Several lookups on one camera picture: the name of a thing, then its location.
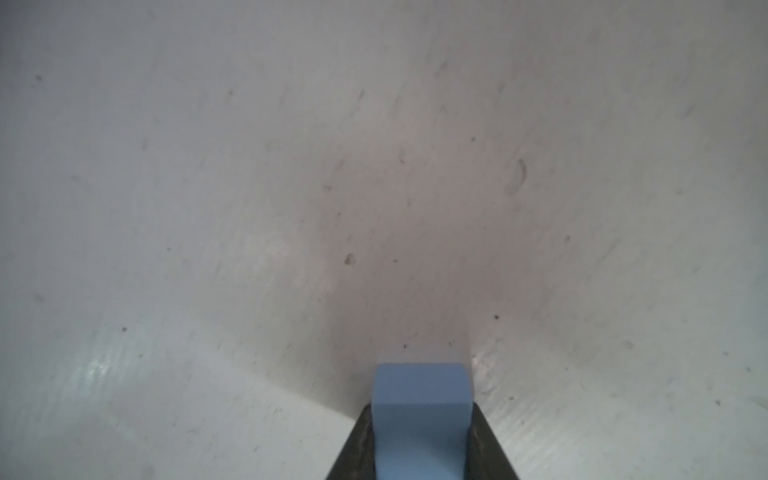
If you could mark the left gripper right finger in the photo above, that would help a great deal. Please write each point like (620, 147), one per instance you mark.
(486, 458)

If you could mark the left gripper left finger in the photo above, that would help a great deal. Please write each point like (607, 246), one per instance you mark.
(356, 459)

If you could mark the light blue block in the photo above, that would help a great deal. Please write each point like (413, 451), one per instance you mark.
(421, 416)

